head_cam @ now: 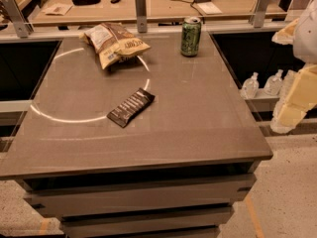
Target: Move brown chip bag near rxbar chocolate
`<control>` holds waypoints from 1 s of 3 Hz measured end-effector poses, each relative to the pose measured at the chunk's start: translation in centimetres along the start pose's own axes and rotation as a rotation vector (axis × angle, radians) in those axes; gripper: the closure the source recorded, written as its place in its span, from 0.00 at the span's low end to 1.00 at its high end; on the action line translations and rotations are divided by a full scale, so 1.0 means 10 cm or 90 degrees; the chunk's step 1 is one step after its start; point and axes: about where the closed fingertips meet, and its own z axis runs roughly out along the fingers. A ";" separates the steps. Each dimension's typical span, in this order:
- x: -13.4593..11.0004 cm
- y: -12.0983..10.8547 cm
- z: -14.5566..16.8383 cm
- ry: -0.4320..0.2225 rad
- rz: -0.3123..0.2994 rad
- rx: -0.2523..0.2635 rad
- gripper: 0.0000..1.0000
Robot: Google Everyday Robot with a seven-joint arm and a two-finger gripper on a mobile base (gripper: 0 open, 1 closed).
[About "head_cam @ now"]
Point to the grey drawer cabinet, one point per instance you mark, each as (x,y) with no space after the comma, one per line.
(186,202)

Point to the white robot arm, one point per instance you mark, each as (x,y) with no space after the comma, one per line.
(305,36)

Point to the small black device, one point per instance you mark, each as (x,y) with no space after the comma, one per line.
(115,1)

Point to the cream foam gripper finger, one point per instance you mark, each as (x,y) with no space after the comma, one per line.
(297,96)
(285,36)

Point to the paper packet on back table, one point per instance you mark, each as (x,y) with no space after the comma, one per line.
(58,9)

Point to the green soda can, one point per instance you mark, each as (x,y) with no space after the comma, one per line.
(190,36)

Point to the metal bracket post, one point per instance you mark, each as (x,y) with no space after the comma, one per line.
(141,14)
(22,26)
(258,14)

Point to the left metal bracket post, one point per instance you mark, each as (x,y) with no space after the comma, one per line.
(22,26)

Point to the right metal bracket post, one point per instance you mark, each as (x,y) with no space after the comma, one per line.
(258,14)

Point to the brown chip bag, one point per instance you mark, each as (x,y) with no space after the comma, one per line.
(112,42)

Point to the black object on back table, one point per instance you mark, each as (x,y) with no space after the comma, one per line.
(85,2)

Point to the white paper sheet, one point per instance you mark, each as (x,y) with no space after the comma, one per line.
(209,8)

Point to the right clear sanitizer bottle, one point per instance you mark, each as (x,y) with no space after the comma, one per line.
(274,83)

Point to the middle metal bracket post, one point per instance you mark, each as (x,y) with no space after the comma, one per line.
(141,14)

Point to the dark chocolate rxbar wrapper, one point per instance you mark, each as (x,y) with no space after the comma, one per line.
(127,110)

